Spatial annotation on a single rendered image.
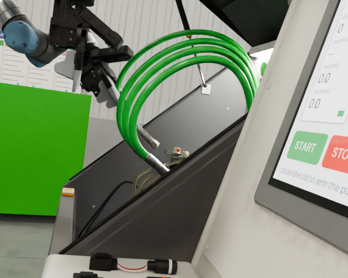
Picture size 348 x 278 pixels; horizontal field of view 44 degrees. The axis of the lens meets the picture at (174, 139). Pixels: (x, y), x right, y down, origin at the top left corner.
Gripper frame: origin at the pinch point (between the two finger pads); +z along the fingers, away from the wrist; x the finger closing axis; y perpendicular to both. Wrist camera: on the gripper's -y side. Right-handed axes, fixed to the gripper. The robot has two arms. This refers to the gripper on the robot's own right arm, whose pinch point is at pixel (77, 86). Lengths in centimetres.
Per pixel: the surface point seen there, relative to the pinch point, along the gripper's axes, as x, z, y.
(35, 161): -326, 64, 34
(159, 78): 25.6, -2.6, -14.1
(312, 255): 65, 15, -24
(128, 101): 17.6, 2.0, -10.1
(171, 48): 9.6, -10.5, -18.5
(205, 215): 35.8, 18.7, -22.4
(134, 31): -651, -133, -77
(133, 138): 25.5, 8.5, -10.9
